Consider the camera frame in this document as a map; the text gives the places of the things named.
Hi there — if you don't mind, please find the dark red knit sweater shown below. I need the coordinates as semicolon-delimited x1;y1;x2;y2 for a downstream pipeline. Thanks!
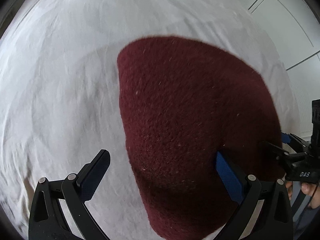
117;36;284;239

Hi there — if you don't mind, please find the person's right hand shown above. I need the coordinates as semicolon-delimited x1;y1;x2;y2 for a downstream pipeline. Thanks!
285;181;320;209

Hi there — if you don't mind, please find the white bed sheet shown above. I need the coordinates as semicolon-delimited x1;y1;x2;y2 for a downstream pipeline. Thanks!
1;0;300;239

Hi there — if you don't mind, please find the white wardrobe with doors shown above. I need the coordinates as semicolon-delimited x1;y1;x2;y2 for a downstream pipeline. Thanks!
239;0;319;140

